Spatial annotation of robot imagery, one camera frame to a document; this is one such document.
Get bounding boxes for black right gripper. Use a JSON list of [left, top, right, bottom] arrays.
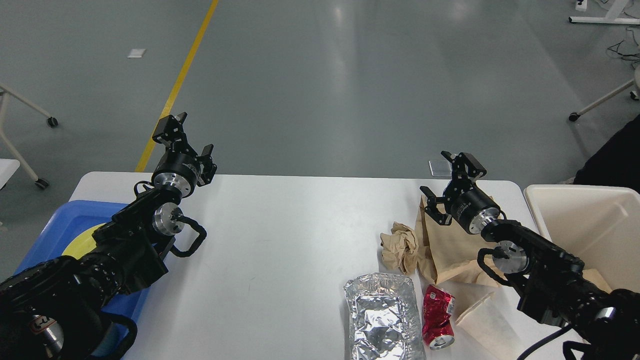
[[419, 150, 502, 235]]

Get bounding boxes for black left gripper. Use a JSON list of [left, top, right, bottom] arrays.
[[151, 112, 218, 199]]

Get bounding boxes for brown paper bag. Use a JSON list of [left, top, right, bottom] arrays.
[[414, 195, 501, 287]]

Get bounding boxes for brown paper ball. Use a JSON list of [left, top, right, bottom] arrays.
[[379, 221, 418, 276]]

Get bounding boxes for yellow plastic plate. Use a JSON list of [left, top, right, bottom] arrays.
[[61, 223, 105, 260]]

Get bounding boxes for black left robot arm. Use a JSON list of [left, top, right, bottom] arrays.
[[1, 112, 217, 360]]

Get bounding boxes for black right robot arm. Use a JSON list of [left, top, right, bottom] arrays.
[[420, 150, 640, 360]]

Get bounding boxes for white paper cup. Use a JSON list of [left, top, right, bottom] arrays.
[[455, 292, 526, 360]]

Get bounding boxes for crushed red soda can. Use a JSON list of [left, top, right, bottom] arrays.
[[422, 284, 456, 351]]

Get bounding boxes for blue plastic tray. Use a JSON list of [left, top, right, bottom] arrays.
[[12, 200, 151, 358]]

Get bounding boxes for aluminium foil tray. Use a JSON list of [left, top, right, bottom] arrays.
[[343, 272, 426, 360]]

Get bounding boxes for beige plastic bin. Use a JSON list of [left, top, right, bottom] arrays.
[[524, 184, 640, 292]]

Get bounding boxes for white wheeled chair base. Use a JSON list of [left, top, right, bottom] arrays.
[[567, 66, 640, 123]]

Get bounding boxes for white cart frame left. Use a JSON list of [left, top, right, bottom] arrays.
[[0, 82, 60, 191]]

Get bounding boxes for white desk frame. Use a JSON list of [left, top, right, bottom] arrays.
[[567, 0, 640, 27]]

